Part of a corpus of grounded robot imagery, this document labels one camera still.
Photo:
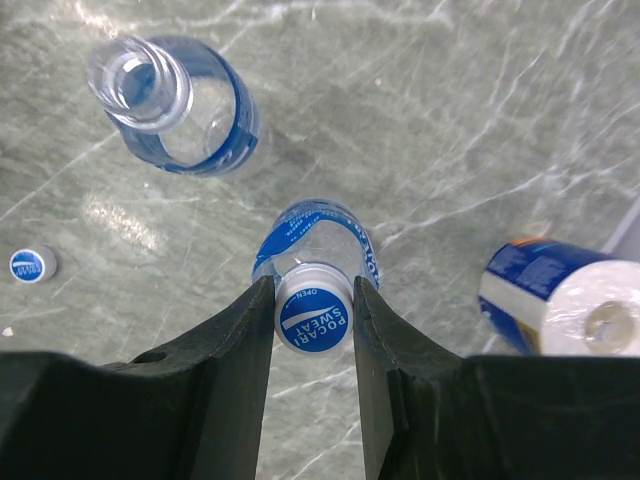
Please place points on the blue Pocari bottle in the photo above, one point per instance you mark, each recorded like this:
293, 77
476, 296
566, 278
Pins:
177, 103
317, 231

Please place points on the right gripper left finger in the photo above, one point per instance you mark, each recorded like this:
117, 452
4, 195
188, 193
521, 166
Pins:
191, 408

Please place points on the blue bottle cap front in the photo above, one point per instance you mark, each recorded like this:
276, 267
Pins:
314, 309

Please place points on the blue bottle cap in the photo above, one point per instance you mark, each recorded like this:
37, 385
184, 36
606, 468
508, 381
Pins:
33, 265
314, 309

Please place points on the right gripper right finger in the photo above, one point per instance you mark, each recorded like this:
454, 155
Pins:
427, 413

